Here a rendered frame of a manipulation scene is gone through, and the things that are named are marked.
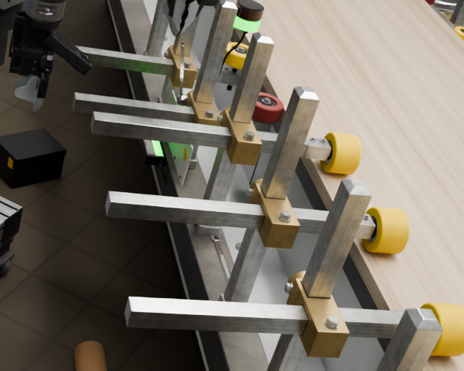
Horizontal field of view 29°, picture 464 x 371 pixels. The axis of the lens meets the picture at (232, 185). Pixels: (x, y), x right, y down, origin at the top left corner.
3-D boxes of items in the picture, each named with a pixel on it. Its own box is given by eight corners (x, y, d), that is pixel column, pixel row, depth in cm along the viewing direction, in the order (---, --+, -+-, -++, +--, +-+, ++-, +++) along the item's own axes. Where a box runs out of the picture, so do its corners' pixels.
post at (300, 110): (223, 320, 165) (301, 93, 140) (219, 307, 168) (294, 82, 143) (241, 321, 166) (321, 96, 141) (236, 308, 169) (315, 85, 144)
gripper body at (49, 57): (7, 58, 182) (15, 3, 176) (50, 64, 185) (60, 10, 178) (8, 76, 176) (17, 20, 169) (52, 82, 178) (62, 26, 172)
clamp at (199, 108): (193, 138, 192) (198, 118, 189) (182, 107, 203) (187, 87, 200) (217, 140, 194) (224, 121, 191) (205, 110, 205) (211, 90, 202)
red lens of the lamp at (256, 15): (237, 18, 185) (240, 8, 184) (230, 6, 189) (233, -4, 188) (264, 23, 187) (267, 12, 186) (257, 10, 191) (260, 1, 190)
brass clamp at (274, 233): (260, 247, 147) (269, 222, 144) (241, 199, 158) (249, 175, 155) (294, 249, 149) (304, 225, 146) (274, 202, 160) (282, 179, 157)
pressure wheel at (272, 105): (240, 150, 198) (254, 105, 192) (232, 132, 204) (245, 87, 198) (273, 154, 200) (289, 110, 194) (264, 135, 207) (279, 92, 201)
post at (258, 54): (194, 246, 186) (258, 37, 161) (191, 235, 189) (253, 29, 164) (211, 247, 187) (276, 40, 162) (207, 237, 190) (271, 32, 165)
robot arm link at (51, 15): (65, -10, 176) (68, 7, 170) (60, 12, 178) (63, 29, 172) (26, -16, 174) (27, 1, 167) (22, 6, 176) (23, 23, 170)
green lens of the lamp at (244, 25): (234, 29, 186) (236, 19, 185) (227, 17, 191) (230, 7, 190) (261, 33, 188) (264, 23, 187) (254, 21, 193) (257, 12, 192)
